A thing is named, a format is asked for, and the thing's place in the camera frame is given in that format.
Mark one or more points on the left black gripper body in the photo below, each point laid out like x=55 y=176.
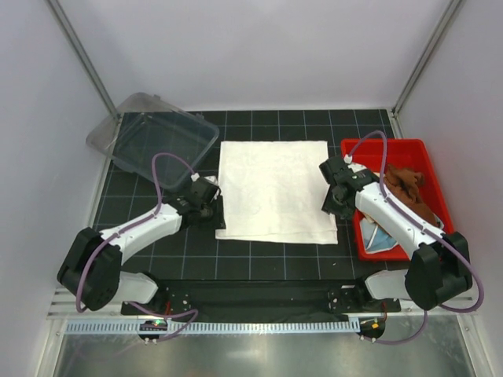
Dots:
x=207 y=213

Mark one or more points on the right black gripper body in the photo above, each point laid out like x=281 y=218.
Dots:
x=346 y=210

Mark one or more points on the white towel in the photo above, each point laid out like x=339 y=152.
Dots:
x=273 y=192

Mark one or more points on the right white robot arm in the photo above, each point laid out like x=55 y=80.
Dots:
x=438 y=261

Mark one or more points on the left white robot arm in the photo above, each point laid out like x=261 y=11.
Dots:
x=93 y=268

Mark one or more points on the red plastic bin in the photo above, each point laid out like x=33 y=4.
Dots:
x=410 y=153

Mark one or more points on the blue white cloth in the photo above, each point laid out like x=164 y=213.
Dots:
x=377 y=239

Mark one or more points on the brown towel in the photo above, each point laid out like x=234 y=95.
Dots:
x=405 y=184

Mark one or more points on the clear plastic container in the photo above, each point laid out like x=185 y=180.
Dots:
x=147 y=126

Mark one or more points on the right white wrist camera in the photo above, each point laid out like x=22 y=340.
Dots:
x=361 y=172

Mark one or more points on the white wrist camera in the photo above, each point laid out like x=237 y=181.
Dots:
x=361 y=172
x=212 y=179

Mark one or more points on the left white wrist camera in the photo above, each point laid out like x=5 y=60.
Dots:
x=212 y=179

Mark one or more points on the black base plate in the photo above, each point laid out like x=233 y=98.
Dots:
x=269 y=300

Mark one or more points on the slotted cable duct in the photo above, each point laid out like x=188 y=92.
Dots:
x=158 y=327

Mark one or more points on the aluminium rail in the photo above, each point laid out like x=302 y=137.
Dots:
x=63 y=306

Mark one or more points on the right aluminium frame post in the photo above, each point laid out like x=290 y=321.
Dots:
x=439 y=32

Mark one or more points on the aluminium frame post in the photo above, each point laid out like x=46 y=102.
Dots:
x=439 y=32
x=80 y=52

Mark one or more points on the left aluminium frame post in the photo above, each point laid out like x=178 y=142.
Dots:
x=80 y=52

